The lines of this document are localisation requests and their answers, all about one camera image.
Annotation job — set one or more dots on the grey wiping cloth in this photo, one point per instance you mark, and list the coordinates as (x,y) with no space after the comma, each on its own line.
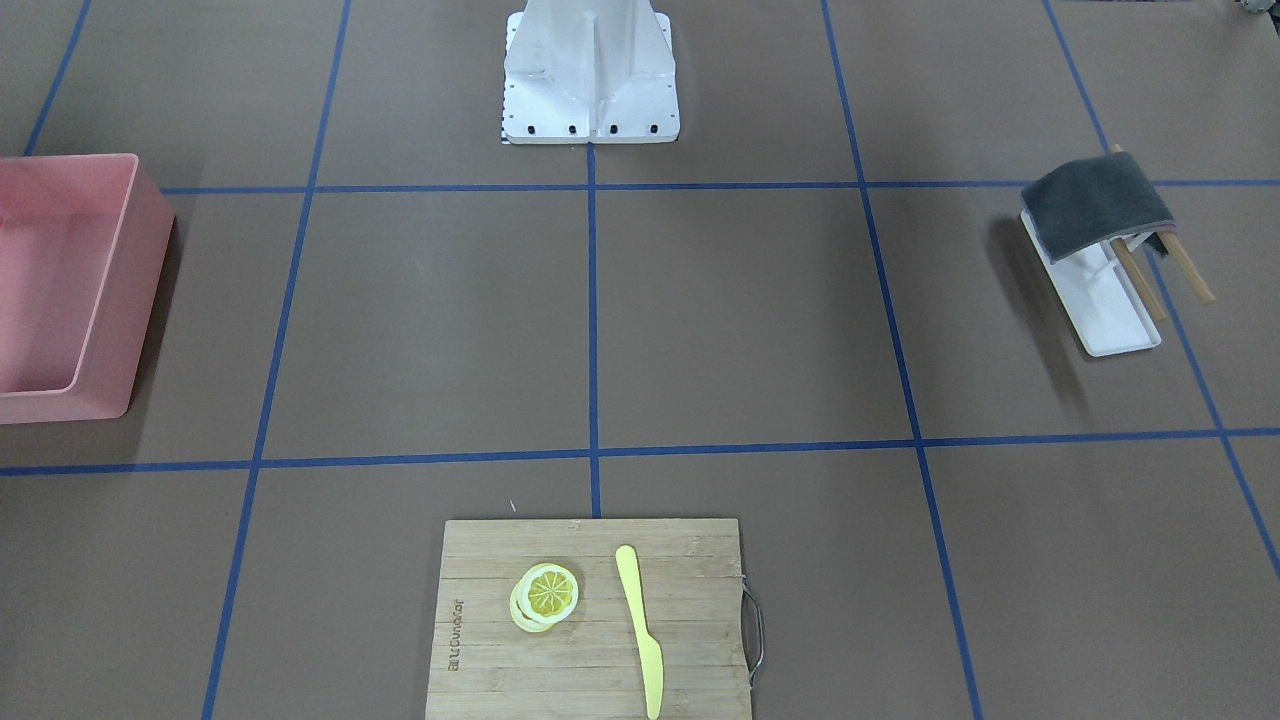
(1092,200)

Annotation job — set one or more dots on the white rack tray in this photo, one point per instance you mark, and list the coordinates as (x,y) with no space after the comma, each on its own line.
(1102,304)

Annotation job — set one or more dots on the yellow lemon slice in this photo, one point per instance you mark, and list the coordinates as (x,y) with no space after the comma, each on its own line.
(543,597)

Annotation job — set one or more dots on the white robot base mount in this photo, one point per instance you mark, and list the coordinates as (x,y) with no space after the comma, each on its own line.
(589,72)

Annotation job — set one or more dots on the bamboo cutting board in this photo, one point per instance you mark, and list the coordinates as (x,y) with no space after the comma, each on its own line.
(484,667)

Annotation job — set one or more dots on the pink plastic bin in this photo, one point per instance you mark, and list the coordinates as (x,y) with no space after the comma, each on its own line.
(83,245)

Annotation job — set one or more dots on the wooden rack rod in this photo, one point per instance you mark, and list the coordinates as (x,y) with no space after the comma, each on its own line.
(1166,237)
(1149,298)

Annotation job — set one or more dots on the yellow plastic knife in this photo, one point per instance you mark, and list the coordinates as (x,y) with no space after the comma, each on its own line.
(648,648)

